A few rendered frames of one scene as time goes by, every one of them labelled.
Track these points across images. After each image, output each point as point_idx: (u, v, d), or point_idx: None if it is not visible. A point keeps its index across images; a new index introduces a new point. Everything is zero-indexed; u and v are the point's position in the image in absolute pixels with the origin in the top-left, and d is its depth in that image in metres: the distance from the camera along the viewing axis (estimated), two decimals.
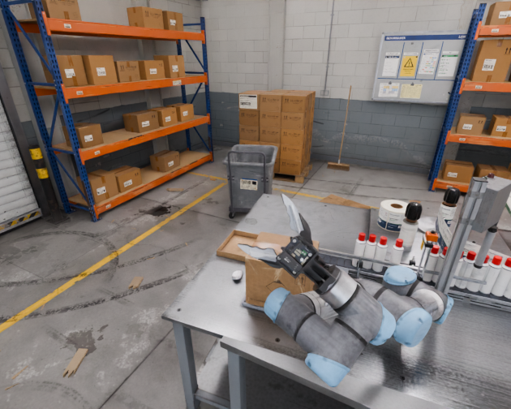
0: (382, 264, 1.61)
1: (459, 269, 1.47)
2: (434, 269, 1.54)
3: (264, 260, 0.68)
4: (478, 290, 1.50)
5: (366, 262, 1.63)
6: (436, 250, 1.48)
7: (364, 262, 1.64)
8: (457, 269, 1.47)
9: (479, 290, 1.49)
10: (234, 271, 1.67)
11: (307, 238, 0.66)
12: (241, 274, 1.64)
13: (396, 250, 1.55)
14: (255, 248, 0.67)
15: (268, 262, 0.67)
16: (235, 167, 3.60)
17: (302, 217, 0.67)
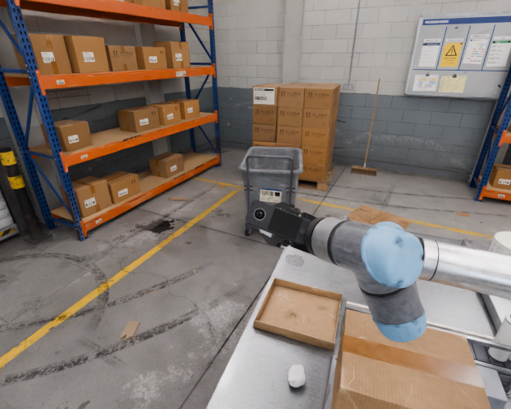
0: None
1: None
2: None
3: (276, 207, 0.64)
4: None
5: None
6: None
7: None
8: None
9: None
10: (292, 368, 0.98)
11: (281, 242, 0.60)
12: (303, 376, 0.95)
13: None
14: None
15: (281, 207, 0.63)
16: (255, 175, 2.91)
17: (265, 237, 0.64)
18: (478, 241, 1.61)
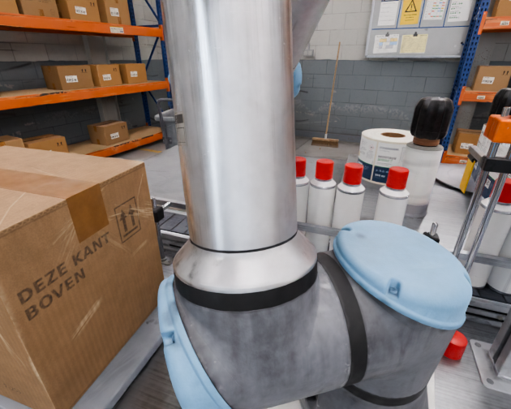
0: None
1: None
2: (498, 254, 0.54)
3: None
4: None
5: (311, 237, 0.63)
6: None
7: (307, 238, 0.64)
8: None
9: None
10: None
11: None
12: None
13: (388, 198, 0.54)
14: None
15: None
16: (172, 125, 2.60)
17: None
18: None
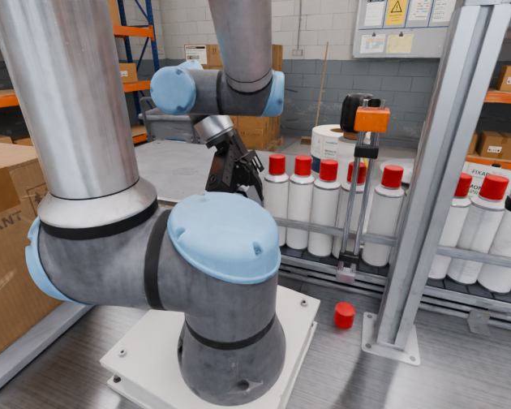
0: (324, 238, 0.62)
1: (458, 229, 0.52)
2: (394, 235, 0.59)
3: None
4: None
5: (296, 233, 0.64)
6: (396, 177, 0.53)
7: (292, 234, 0.65)
8: (454, 230, 0.52)
9: None
10: None
11: (253, 174, 0.65)
12: None
13: None
14: None
15: None
16: (155, 123, 2.65)
17: (262, 194, 0.65)
18: None
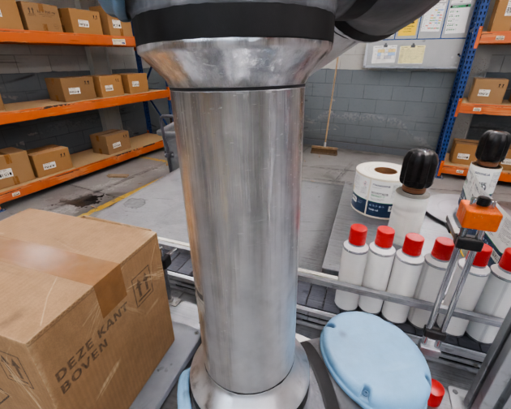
0: (402, 307, 0.62)
1: None
2: (474, 307, 0.60)
3: None
4: None
5: (373, 299, 0.65)
6: (485, 257, 0.54)
7: (367, 300, 0.65)
8: None
9: None
10: None
11: None
12: None
13: (440, 270, 0.56)
14: None
15: None
16: (173, 139, 2.66)
17: None
18: None
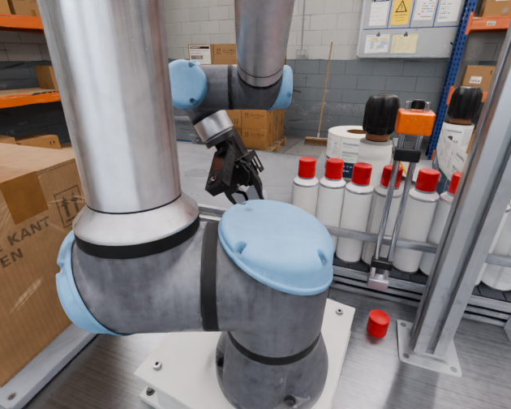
0: (354, 243, 0.60)
1: (497, 234, 0.51)
2: (427, 240, 0.57)
3: (237, 204, 0.69)
4: None
5: None
6: (431, 181, 0.51)
7: None
8: None
9: None
10: None
11: (253, 174, 0.65)
12: None
13: None
14: None
15: (234, 199, 0.69)
16: None
17: (262, 194, 0.65)
18: None
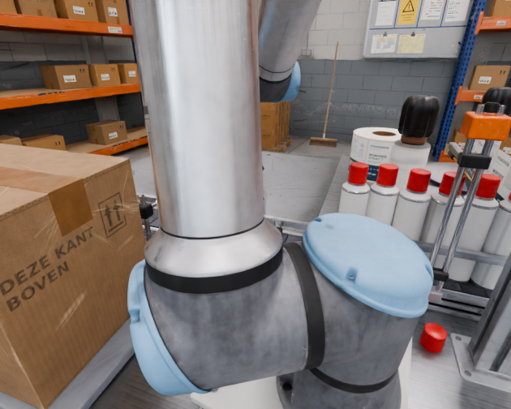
0: None
1: None
2: (481, 247, 0.55)
3: None
4: None
5: None
6: (495, 187, 0.49)
7: None
8: None
9: None
10: None
11: None
12: None
13: None
14: None
15: None
16: None
17: None
18: None
